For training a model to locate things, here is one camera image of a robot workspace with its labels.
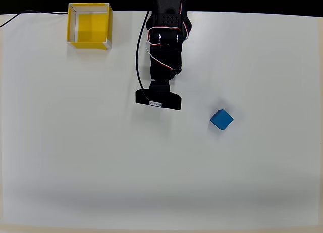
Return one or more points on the yellow open box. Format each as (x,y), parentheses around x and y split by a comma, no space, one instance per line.
(93,24)

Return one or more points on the blue cube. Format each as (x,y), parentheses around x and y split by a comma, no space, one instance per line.
(221,119)

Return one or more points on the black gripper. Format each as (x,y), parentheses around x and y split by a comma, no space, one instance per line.
(162,76)

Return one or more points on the black webcam with white label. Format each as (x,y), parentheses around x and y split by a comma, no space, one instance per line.
(171,101)

